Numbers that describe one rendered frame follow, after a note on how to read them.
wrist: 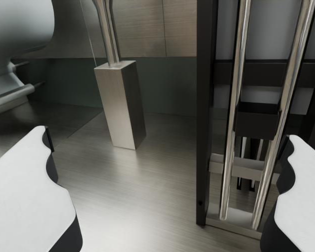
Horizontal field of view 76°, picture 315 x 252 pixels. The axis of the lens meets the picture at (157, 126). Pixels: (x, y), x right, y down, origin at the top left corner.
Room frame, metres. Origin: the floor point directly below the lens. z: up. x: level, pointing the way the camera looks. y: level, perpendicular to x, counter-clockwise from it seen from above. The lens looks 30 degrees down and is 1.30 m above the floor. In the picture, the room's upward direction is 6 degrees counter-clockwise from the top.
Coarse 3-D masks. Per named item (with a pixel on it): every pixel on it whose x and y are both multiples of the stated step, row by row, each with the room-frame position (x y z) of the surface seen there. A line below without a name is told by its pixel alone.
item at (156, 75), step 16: (96, 64) 0.91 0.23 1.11; (144, 64) 0.81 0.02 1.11; (160, 64) 0.78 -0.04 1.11; (176, 64) 0.75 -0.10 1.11; (192, 64) 0.73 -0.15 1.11; (144, 80) 0.81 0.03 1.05; (160, 80) 0.78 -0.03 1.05; (176, 80) 0.76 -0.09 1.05; (192, 80) 0.73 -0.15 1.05; (144, 96) 0.82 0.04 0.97; (160, 96) 0.79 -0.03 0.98; (176, 96) 0.76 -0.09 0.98; (192, 96) 0.73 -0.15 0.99; (160, 112) 0.79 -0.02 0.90; (176, 112) 0.76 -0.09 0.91; (192, 112) 0.73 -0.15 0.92; (224, 112) 0.68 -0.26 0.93
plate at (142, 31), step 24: (120, 0) 0.83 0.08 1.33; (144, 0) 0.79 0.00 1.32; (168, 0) 0.76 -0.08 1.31; (192, 0) 0.73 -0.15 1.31; (96, 24) 0.89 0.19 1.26; (120, 24) 0.84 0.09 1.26; (144, 24) 0.80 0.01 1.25; (168, 24) 0.76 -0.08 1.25; (192, 24) 0.73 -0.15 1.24; (96, 48) 0.90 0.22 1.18; (120, 48) 0.85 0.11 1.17; (144, 48) 0.80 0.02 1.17; (168, 48) 0.76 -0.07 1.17; (192, 48) 0.73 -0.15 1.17
